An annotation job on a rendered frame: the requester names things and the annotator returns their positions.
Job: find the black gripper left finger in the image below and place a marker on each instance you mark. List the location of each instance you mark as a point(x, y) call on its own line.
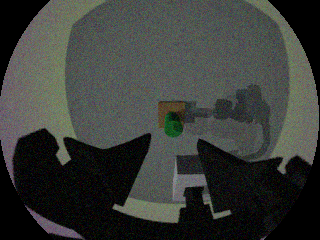
point(116, 166)

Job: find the brown block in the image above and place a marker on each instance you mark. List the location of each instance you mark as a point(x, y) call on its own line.
point(164, 107)

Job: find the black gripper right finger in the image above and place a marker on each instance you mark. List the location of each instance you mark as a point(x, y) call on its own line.
point(227, 177)

